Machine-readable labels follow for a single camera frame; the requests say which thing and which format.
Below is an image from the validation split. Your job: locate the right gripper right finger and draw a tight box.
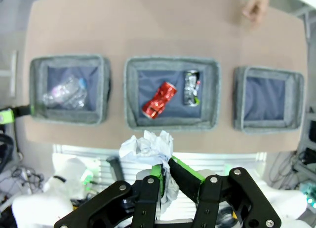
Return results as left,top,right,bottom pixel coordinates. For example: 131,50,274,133
169,155,282,228

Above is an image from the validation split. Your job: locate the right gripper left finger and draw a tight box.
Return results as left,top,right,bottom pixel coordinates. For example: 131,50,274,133
54,163,163,228

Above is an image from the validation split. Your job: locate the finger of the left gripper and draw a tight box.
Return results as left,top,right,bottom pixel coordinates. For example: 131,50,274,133
0,104,36,125

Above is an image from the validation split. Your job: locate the white paper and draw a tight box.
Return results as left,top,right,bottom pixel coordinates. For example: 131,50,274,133
118,129,181,214

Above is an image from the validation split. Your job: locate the crushed clear pink-label bottle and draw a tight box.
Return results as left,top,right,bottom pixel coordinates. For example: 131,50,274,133
41,76,87,109

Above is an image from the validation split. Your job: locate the crushed red soda can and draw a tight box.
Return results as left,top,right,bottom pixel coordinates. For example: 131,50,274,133
142,81,178,120

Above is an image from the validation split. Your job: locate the person left hand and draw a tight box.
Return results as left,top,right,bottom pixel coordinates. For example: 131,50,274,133
241,0,270,25

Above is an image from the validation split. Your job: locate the grey felt basket for cans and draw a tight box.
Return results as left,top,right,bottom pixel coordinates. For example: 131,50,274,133
123,56,222,130

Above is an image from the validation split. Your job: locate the grey felt basket for plastic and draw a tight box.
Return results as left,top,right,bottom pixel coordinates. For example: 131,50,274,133
29,54,112,125

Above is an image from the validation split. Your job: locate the empty grey felt basket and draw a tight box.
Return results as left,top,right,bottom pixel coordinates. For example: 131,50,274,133
233,66,306,135

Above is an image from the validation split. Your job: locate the dark equipment rack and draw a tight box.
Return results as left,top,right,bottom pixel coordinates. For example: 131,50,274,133
295,109,316,182

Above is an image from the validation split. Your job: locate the ribbed aluminium mounting rail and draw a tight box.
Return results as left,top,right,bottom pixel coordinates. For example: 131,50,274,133
52,144,268,171

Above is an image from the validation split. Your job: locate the black corrugated cable hose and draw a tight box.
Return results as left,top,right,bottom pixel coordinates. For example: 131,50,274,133
0,133,15,176

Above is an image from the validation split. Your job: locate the white floor cable duct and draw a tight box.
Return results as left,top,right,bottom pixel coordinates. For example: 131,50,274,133
9,50,18,98

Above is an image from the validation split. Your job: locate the black front camera stand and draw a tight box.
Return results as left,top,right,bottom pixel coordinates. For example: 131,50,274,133
106,155,124,182

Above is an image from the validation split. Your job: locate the grey floor cable bundle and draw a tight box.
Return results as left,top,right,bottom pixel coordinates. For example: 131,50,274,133
269,151,301,189

